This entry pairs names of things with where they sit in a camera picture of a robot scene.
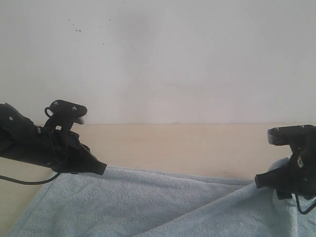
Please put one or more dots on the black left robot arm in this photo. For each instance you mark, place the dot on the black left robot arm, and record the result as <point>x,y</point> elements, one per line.
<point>22,140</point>

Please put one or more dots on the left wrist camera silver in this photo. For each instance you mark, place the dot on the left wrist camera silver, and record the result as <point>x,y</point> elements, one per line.
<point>64,114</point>

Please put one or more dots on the light blue terry towel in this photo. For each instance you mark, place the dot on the light blue terry towel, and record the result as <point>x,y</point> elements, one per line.
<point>137,203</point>

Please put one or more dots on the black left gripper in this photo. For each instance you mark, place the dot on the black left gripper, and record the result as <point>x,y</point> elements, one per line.
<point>71,156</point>

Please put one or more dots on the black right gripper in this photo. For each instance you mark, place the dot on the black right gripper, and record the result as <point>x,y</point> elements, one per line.
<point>298,176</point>

